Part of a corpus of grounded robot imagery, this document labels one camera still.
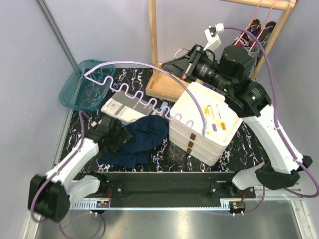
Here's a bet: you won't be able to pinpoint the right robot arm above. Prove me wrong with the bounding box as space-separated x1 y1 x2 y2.
161 44 313 198

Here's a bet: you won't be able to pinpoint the lavender plastic hanger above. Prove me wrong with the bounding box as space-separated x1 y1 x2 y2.
83 61 206 137

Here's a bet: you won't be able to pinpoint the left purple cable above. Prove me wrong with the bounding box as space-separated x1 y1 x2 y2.
27 111 108 239

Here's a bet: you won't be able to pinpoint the wooden clothes rack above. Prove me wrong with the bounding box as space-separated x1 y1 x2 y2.
146 0 297 102

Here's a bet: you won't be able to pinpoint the grey spiral notebook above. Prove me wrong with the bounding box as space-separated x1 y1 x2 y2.
101 91 153 124

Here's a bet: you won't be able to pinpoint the white stacked trays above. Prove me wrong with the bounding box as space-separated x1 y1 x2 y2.
169 83 243 166

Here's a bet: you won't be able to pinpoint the teal plastic bin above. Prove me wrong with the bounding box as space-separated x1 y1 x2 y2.
59 59 116 112

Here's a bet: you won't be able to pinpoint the colourful comic print shorts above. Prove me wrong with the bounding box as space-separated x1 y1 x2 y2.
199 18 262 90

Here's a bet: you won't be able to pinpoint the purple cap marker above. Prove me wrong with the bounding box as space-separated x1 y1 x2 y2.
210 106 219 131

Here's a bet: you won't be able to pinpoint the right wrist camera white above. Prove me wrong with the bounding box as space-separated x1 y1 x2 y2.
204 23 224 51

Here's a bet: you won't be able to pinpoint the blue clipboard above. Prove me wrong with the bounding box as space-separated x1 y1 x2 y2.
106 101 168 125

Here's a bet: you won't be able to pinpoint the grey shorts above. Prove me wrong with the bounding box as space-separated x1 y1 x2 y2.
246 19 276 67

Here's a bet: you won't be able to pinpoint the yellow cap marker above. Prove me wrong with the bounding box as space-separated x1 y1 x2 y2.
204 107 212 134

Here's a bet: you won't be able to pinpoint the orange cap marker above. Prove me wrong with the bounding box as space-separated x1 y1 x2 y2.
215 104 227 131

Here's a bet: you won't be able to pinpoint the navy blue mesh shorts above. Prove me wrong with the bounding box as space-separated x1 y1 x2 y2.
98 115 169 169

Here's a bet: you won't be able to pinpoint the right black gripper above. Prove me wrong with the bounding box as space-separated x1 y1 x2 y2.
161 43 233 94

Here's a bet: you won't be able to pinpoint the pink wire hanger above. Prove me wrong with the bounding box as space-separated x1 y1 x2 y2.
249 0 278 51
234 0 265 47

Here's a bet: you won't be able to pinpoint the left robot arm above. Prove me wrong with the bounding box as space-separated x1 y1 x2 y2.
28 116 133 223

